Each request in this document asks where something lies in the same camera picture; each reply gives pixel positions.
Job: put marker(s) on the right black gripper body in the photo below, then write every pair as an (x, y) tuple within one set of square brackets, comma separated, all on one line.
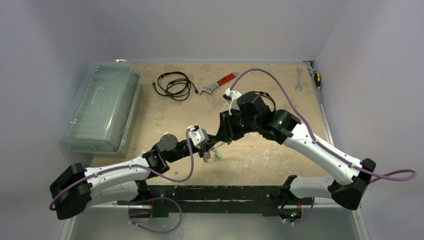
[(226, 126)]

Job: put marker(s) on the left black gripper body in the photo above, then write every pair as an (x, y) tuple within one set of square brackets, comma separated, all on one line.
[(203, 149)]

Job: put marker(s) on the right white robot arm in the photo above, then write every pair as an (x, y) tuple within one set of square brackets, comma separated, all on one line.
[(348, 177)]

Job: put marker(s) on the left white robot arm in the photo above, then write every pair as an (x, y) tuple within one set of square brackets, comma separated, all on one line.
[(78, 187)]

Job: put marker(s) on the blue key tag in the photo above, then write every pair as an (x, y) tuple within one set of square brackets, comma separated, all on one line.
[(206, 158)]

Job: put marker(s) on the green key tag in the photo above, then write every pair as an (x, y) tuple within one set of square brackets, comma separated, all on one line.
[(217, 154)]

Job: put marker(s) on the silver open-end wrench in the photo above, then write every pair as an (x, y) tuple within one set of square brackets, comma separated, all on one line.
[(298, 86)]

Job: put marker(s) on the yellow black screwdriver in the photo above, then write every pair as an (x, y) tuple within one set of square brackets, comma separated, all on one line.
[(316, 78)]

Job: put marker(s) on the clear plastic storage box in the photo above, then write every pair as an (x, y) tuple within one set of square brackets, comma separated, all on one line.
[(101, 115)]

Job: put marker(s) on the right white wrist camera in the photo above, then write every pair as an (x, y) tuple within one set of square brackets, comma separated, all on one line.
[(231, 96)]

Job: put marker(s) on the red handled adjustable wrench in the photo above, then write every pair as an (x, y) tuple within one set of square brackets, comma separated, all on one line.
[(209, 90)]

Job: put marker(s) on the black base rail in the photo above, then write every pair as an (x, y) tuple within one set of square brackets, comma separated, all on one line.
[(267, 200)]

